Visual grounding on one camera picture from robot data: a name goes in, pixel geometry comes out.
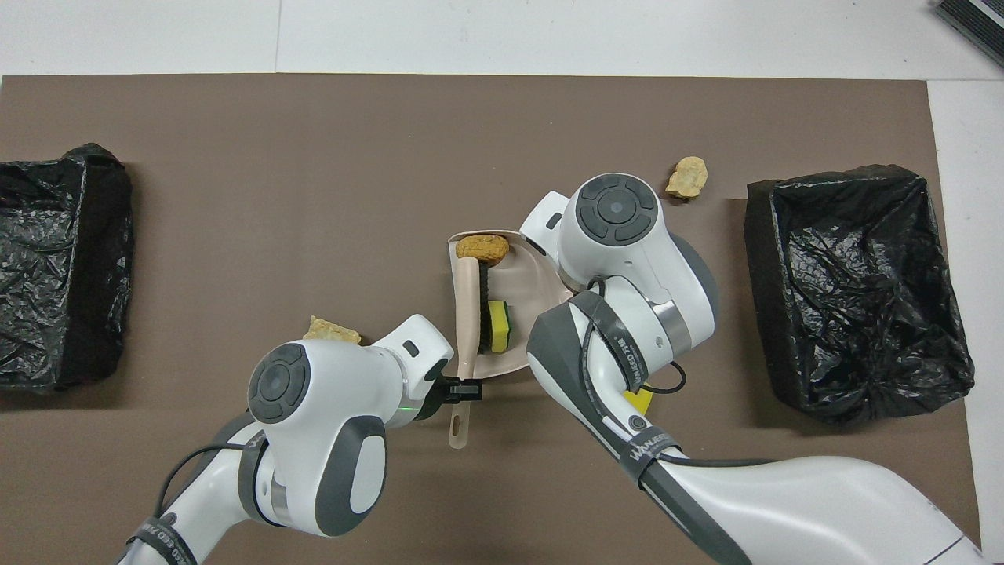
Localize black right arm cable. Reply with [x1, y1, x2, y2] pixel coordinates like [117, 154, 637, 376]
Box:
[579, 279, 793, 472]

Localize beige hand brush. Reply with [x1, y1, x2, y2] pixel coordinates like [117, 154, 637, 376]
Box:
[447, 257, 491, 450]

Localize pale toast slice piece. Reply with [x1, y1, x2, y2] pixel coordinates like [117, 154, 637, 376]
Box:
[302, 315, 363, 346]

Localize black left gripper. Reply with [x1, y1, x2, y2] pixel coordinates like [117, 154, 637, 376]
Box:
[416, 370, 482, 421]

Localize brown bread roll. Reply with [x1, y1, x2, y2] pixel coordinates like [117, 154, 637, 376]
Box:
[455, 234, 511, 264]

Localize pale bread piece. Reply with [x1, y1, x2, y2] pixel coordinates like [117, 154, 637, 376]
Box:
[665, 156, 708, 201]

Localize dark ribbed box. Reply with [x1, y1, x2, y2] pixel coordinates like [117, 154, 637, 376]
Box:
[933, 0, 1004, 70]

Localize brown table mat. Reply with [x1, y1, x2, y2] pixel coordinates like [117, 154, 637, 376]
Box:
[0, 75, 981, 565]

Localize beige plastic dustpan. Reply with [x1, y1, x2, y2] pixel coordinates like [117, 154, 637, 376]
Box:
[446, 229, 577, 379]

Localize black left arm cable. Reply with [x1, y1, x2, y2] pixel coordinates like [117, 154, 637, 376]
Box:
[155, 442, 252, 519]

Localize green and yellow sponge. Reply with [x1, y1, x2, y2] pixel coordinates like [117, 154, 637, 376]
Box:
[485, 301, 515, 354]

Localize black bag lined bin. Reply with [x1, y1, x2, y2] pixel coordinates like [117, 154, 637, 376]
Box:
[0, 143, 136, 393]
[744, 163, 976, 427]

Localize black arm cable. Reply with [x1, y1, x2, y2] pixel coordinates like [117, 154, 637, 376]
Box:
[155, 442, 252, 519]
[579, 279, 793, 472]

